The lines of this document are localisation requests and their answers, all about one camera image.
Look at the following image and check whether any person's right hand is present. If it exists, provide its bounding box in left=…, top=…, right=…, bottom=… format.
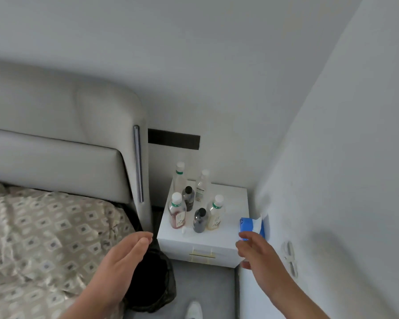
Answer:
left=235, top=230, right=290, bottom=293

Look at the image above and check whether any person's left hand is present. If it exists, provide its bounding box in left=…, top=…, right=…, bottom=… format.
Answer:
left=83, top=230, right=153, bottom=308

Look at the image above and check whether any white trash bin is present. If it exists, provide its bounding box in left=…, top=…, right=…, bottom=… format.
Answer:
left=125, top=247, right=177, bottom=313

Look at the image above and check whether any clear green-capped bottle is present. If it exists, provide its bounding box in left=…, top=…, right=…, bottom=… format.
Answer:
left=207, top=195, right=225, bottom=231

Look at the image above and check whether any clear bottle red residue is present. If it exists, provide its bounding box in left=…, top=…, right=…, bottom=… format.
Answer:
left=168, top=192, right=188, bottom=230

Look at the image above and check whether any person's left forearm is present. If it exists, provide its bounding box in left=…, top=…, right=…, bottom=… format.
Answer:
left=59, top=288, right=120, bottom=319

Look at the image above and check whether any person's right forearm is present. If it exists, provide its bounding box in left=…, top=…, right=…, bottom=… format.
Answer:
left=269, top=279, right=330, bottom=319

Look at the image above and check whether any white nightstand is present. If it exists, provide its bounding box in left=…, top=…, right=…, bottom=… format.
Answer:
left=156, top=178, right=250, bottom=269

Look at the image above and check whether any blue white tissue pack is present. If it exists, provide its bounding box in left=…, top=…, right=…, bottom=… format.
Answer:
left=238, top=214, right=266, bottom=242

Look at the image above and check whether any dark grey skirting board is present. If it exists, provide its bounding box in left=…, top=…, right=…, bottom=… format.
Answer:
left=234, top=266, right=242, bottom=319

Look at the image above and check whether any white shoe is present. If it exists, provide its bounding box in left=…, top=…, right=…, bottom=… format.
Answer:
left=186, top=300, right=203, bottom=319

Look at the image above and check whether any silver metal bar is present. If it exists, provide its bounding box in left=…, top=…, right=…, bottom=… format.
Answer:
left=133, top=125, right=144, bottom=204

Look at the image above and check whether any white wall fixture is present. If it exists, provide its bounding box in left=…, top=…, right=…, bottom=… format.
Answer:
left=282, top=241, right=299, bottom=279

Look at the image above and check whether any gold drawer handle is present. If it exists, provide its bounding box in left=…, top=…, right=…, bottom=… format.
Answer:
left=188, top=248, right=217, bottom=264

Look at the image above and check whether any black wall socket panel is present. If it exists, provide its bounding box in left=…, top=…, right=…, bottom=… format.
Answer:
left=148, top=128, right=200, bottom=151

